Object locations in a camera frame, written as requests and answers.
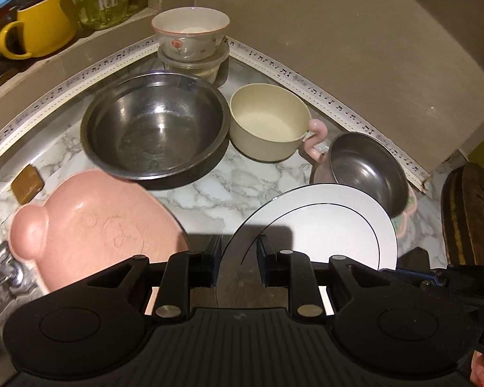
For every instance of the pink bear-shaped plate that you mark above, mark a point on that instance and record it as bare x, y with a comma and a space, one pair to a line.
92, 225

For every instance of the cream bowl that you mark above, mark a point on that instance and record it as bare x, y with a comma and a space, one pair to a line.
266, 121

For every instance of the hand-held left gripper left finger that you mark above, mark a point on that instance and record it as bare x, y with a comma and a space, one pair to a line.
214, 258

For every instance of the small steel bowl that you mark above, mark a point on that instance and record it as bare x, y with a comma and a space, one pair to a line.
367, 169

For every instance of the brown soap bar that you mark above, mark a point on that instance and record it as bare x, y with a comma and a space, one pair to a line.
27, 183

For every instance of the music note tape strip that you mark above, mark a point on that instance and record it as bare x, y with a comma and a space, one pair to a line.
64, 84
330, 100

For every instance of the large steel bowl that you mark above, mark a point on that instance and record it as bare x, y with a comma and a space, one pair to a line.
153, 129

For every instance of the yellow mug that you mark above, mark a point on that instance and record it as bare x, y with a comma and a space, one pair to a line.
40, 28

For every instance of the wooden cutting board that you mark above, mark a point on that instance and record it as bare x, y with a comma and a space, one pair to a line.
474, 213

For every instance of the metal faucet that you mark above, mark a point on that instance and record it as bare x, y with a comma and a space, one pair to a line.
4, 268

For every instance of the person's right hand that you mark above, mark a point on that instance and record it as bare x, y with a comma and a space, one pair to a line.
480, 371

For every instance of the clear plastic container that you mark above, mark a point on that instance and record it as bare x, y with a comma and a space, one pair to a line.
197, 68

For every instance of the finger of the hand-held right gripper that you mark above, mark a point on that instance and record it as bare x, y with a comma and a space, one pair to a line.
419, 279

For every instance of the white plate with black rim line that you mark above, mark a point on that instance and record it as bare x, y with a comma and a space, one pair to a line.
338, 225

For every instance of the pink flower-shaped dish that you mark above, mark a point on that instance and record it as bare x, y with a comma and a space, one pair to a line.
405, 221

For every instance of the floral ceramic bowl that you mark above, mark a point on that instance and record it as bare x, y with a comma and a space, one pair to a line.
189, 34

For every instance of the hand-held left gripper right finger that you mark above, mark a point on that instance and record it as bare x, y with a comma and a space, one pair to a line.
262, 258

